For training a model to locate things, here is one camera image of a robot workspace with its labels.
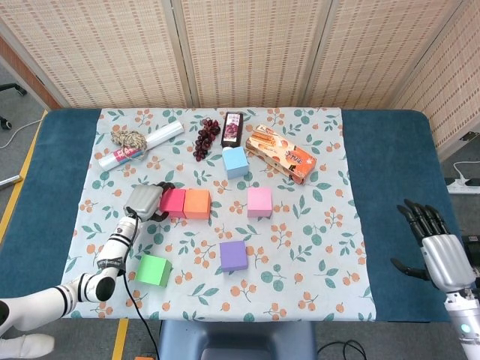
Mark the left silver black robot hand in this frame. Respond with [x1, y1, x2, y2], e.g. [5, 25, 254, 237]
[123, 181, 176, 223]

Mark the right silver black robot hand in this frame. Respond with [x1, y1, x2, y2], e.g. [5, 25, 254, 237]
[390, 199, 478, 293]

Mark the magenta block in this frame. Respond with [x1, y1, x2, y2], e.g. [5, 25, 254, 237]
[159, 188, 188, 219]

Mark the orange block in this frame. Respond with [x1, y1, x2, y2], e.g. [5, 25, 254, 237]
[182, 188, 212, 221]

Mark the green block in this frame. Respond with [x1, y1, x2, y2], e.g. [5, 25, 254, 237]
[135, 253, 173, 289]

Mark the light blue block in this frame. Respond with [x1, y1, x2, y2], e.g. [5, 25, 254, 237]
[221, 146, 251, 180]

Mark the purple block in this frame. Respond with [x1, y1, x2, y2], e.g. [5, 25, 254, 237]
[219, 240, 249, 273]

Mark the pink block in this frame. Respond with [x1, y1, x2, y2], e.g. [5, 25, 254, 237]
[247, 187, 273, 218]

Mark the black equipment box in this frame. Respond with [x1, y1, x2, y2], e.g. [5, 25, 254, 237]
[460, 234, 480, 278]

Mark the beige twine bundle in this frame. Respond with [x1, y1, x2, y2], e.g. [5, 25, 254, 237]
[110, 129, 149, 161]

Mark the clear plastic wrap roll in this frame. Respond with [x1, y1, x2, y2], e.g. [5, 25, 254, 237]
[97, 120, 185, 173]

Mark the white power strip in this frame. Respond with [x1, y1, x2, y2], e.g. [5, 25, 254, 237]
[445, 178, 480, 195]

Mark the dark red grape bunch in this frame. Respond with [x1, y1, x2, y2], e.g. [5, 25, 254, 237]
[192, 118, 221, 163]

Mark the dark grape juice bottle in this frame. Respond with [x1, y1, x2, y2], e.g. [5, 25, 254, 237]
[220, 111, 245, 149]

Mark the orange biscuit box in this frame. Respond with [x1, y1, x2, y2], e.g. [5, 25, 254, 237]
[244, 124, 318, 185]

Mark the floral fruit print tablecloth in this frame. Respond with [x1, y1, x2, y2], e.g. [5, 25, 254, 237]
[53, 107, 377, 323]

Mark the black office chair base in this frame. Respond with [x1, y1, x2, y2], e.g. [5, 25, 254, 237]
[0, 82, 28, 131]

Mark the woven bamboo folding screen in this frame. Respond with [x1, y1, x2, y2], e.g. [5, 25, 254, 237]
[0, 0, 480, 158]

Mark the white charger cable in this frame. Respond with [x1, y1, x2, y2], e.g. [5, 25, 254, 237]
[452, 160, 480, 181]

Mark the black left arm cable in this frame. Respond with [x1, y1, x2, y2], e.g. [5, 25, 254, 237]
[118, 208, 162, 360]

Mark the black floor cable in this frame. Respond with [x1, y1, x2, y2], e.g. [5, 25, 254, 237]
[316, 339, 367, 360]

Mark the white floor cable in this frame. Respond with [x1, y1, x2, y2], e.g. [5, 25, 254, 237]
[0, 118, 44, 149]

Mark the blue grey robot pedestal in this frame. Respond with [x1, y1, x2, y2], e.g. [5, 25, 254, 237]
[156, 320, 318, 360]

